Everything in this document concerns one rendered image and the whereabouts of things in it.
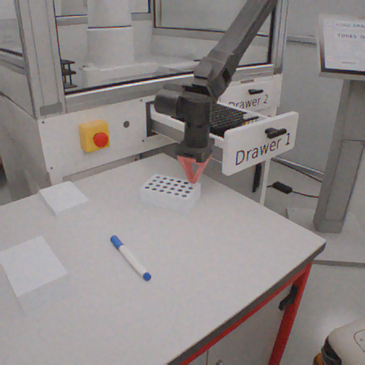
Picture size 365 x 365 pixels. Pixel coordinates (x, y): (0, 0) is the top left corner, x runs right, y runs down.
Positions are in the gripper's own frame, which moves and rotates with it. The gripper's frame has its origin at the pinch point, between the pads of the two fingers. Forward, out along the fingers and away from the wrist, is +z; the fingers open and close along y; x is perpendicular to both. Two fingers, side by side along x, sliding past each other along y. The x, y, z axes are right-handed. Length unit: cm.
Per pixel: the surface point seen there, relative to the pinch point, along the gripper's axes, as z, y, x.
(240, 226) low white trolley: 4.9, 7.4, 13.7
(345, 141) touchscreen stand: 17, -103, 49
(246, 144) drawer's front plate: -7.8, -8.4, 10.3
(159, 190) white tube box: 2.0, 5.1, -6.6
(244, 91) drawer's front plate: -10, -56, 1
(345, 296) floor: 78, -59, 64
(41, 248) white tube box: 1.4, 34.0, -17.1
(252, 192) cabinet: 40, -73, 9
